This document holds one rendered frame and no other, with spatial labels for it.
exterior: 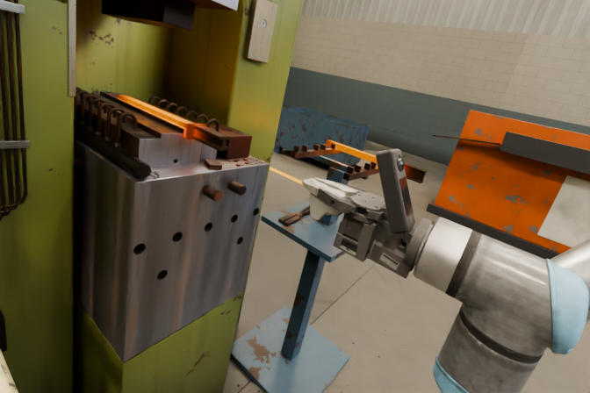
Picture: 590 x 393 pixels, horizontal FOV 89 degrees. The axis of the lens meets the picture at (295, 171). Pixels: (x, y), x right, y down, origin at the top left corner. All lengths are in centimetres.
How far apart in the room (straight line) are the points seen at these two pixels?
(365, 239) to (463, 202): 353
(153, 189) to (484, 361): 58
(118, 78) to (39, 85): 45
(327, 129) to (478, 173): 191
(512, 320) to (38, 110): 81
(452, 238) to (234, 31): 81
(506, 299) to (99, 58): 112
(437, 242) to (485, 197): 351
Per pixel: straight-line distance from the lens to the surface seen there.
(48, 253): 88
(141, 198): 65
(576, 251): 58
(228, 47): 100
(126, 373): 93
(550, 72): 799
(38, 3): 74
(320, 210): 49
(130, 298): 77
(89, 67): 113
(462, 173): 391
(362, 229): 45
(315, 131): 439
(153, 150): 70
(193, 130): 71
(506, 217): 396
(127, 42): 117
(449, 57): 819
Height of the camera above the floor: 116
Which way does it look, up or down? 17 degrees down
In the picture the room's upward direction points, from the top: 13 degrees clockwise
